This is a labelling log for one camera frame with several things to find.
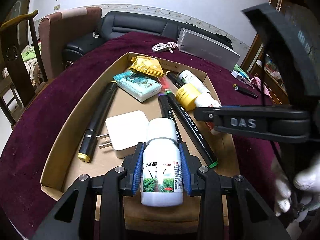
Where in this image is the white bottle red label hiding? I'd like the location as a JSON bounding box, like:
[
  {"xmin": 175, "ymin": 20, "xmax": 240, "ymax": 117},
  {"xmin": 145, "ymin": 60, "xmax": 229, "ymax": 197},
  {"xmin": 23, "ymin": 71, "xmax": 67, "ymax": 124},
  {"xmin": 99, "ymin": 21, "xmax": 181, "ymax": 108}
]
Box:
[{"xmin": 194, "ymin": 93, "xmax": 221, "ymax": 107}]

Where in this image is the black marker green cap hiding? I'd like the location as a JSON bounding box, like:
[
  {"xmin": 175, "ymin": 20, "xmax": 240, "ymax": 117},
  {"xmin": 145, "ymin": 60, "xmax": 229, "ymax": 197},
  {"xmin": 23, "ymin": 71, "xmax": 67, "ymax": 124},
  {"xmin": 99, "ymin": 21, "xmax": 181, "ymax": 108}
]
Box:
[{"xmin": 165, "ymin": 92, "xmax": 219, "ymax": 168}]

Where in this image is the yellow lid jar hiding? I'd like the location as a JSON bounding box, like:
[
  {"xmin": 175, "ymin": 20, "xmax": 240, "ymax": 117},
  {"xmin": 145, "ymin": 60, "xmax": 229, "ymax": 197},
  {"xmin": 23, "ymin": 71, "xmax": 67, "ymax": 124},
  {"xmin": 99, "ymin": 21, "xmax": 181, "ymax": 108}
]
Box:
[{"xmin": 175, "ymin": 83, "xmax": 201, "ymax": 111}]

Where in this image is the white power adapter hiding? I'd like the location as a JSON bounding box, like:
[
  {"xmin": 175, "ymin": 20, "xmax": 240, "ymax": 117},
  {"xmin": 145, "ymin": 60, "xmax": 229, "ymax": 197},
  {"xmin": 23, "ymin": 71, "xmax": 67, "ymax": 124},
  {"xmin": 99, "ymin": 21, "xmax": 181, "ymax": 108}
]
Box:
[{"xmin": 97, "ymin": 111, "xmax": 149, "ymax": 159}]

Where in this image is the black marker purple cap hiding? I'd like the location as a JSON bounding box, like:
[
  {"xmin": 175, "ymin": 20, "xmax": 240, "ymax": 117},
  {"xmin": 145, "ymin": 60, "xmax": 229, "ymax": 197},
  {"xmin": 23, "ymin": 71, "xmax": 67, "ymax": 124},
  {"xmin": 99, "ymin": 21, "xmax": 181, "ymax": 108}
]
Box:
[{"xmin": 158, "ymin": 94, "xmax": 182, "ymax": 145}]

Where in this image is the white bottle green label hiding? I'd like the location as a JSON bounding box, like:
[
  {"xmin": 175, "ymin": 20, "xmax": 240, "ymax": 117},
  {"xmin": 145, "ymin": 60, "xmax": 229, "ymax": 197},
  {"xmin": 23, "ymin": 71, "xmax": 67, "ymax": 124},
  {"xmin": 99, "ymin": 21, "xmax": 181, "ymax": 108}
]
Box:
[{"xmin": 140, "ymin": 118, "xmax": 183, "ymax": 207}]

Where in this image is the large white bottle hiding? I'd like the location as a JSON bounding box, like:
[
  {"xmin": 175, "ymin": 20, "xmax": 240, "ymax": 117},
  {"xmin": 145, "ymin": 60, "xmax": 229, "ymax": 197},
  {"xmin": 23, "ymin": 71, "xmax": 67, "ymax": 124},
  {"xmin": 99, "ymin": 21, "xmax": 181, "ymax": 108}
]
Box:
[{"xmin": 178, "ymin": 70, "xmax": 210, "ymax": 93}]

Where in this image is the red item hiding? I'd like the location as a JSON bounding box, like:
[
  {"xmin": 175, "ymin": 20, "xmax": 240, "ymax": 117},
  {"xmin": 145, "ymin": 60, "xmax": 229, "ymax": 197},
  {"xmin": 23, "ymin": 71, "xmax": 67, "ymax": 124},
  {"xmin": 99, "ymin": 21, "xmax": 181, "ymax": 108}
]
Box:
[{"xmin": 158, "ymin": 75, "xmax": 172, "ymax": 92}]

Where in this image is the black marker gold cap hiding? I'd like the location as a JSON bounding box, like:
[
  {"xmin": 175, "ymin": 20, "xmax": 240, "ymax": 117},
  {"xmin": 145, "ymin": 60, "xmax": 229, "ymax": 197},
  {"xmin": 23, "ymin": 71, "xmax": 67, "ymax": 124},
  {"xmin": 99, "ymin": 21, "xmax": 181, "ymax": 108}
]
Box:
[{"xmin": 78, "ymin": 81, "xmax": 117, "ymax": 163}]

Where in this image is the teal tissue pack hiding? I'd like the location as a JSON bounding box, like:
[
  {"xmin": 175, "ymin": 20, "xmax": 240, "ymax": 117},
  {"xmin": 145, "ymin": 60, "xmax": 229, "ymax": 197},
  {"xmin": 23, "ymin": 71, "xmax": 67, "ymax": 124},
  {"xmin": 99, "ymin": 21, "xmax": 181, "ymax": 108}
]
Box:
[{"xmin": 113, "ymin": 70, "xmax": 162, "ymax": 102}]

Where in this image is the yellow cheese cracker packet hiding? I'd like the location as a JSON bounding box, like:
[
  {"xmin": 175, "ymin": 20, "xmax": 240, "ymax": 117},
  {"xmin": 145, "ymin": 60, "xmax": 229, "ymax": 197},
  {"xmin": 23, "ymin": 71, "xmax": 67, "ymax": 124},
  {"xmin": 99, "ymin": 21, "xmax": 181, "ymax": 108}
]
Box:
[{"xmin": 129, "ymin": 56, "xmax": 164, "ymax": 77}]

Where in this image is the black marker beige cap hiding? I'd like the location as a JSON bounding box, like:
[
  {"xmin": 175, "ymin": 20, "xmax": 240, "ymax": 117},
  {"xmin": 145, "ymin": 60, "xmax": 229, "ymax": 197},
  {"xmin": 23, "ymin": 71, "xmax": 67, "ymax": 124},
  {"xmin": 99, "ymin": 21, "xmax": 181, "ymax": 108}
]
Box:
[{"xmin": 166, "ymin": 71, "xmax": 184, "ymax": 88}]

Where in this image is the right white gloved hand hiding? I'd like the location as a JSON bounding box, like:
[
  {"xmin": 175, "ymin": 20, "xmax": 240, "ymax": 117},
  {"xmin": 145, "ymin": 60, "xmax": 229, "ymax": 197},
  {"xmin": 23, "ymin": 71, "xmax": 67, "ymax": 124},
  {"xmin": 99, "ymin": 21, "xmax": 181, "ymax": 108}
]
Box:
[{"xmin": 271, "ymin": 155, "xmax": 319, "ymax": 222}]

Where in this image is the black marker yellow cap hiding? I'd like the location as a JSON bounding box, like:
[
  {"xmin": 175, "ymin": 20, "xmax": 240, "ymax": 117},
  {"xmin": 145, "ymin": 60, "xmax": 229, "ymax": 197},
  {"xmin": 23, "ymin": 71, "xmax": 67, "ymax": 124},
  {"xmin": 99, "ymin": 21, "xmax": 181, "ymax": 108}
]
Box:
[{"xmin": 233, "ymin": 83, "xmax": 258, "ymax": 99}]

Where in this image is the pink cloth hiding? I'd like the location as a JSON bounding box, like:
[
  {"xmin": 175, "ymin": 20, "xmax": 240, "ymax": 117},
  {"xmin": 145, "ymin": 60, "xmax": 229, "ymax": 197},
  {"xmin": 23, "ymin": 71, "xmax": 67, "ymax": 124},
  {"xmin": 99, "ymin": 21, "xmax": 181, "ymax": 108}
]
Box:
[{"xmin": 250, "ymin": 77, "xmax": 270, "ymax": 97}]

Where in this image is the small white charger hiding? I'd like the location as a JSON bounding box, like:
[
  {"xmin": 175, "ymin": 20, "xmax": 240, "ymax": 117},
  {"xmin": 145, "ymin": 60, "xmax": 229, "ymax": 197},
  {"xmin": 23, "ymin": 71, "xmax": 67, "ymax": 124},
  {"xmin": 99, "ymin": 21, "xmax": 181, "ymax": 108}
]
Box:
[{"xmin": 231, "ymin": 70, "xmax": 243, "ymax": 80}]

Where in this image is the cardboard tray box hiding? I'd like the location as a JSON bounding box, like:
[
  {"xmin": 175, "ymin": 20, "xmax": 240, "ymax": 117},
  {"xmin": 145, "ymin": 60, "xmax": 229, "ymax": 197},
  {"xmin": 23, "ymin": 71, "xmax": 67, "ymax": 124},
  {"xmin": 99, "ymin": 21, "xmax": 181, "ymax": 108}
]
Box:
[{"xmin": 39, "ymin": 51, "xmax": 237, "ymax": 235}]

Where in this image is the green cloth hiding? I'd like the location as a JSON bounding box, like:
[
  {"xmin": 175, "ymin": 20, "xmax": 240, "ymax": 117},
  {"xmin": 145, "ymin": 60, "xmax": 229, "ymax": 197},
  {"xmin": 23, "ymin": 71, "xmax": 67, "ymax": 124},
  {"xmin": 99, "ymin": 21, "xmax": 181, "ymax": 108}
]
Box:
[{"xmin": 233, "ymin": 64, "xmax": 250, "ymax": 79}]

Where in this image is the grey shoe box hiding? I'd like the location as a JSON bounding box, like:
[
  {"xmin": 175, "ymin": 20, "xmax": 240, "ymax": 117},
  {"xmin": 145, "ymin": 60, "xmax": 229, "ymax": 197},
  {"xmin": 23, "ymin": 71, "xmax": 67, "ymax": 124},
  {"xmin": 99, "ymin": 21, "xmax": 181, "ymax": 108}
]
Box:
[{"xmin": 177, "ymin": 28, "xmax": 240, "ymax": 71}]

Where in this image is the white key fob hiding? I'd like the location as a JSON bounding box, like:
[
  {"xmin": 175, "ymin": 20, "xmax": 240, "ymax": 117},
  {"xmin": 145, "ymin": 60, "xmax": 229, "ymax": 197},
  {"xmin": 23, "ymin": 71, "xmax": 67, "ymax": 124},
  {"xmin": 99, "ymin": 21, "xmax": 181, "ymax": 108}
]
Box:
[{"xmin": 152, "ymin": 43, "xmax": 170, "ymax": 53}]

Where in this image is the brown wooden cabinet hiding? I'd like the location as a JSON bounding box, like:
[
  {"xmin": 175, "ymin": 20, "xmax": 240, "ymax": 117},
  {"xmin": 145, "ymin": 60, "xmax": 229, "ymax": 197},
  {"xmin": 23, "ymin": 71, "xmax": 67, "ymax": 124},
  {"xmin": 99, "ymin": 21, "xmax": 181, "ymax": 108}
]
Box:
[{"xmin": 241, "ymin": 0, "xmax": 289, "ymax": 105}]

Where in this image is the black leather sofa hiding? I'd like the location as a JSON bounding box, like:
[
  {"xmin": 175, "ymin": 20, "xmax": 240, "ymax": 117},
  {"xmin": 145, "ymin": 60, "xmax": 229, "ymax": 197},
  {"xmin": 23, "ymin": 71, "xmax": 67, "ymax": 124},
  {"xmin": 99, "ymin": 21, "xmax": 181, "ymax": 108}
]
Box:
[{"xmin": 62, "ymin": 11, "xmax": 233, "ymax": 67}]

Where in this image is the wooden chair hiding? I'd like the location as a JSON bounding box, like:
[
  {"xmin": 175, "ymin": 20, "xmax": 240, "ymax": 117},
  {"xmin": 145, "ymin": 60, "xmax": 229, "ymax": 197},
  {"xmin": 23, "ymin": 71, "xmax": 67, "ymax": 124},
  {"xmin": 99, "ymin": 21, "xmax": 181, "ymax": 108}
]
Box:
[{"xmin": 0, "ymin": 10, "xmax": 48, "ymax": 128}]

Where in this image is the maroon armchair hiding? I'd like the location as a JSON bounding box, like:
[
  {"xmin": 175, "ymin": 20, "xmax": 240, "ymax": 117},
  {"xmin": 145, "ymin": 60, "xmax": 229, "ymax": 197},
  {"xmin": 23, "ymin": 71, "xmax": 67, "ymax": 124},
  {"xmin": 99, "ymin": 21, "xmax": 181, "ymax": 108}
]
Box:
[{"xmin": 39, "ymin": 7, "xmax": 102, "ymax": 79}]

